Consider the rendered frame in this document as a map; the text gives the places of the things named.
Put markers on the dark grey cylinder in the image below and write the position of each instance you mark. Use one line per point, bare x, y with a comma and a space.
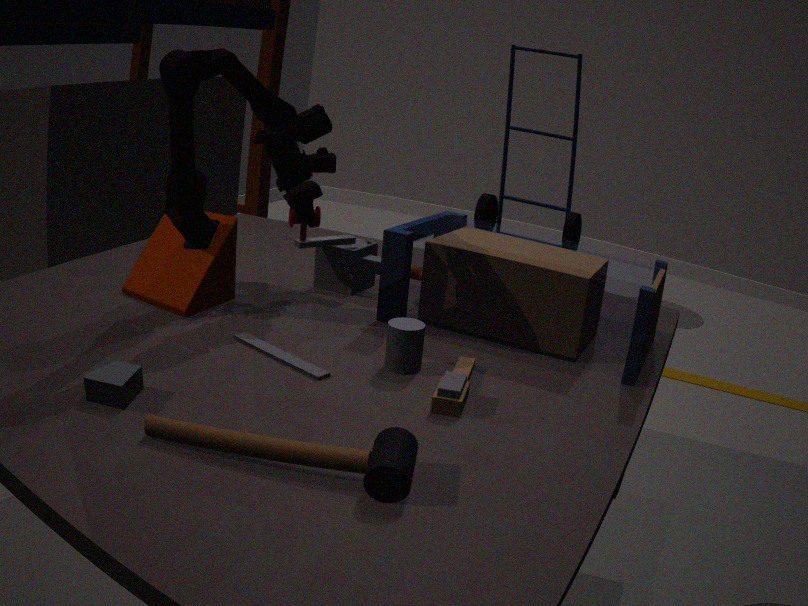
404, 345

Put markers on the black-headed mallet with wooden handle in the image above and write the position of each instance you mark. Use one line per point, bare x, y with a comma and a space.
388, 470

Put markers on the grey and red crank handle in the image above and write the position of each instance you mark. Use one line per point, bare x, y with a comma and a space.
294, 218

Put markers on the grey flat bar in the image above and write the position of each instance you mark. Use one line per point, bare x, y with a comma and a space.
282, 356

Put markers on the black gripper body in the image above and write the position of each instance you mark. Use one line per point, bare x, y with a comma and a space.
292, 179

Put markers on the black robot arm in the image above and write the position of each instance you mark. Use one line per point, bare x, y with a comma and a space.
181, 73

